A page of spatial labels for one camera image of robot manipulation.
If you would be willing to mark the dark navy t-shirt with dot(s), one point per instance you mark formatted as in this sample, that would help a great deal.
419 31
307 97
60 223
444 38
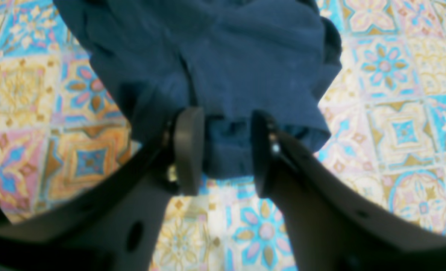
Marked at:
229 57

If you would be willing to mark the colourful patterned tablecloth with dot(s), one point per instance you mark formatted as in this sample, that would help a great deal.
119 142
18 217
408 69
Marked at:
60 132

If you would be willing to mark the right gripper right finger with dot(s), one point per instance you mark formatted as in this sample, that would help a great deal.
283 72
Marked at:
330 227

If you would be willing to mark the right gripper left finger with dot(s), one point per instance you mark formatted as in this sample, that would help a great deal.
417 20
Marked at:
115 225

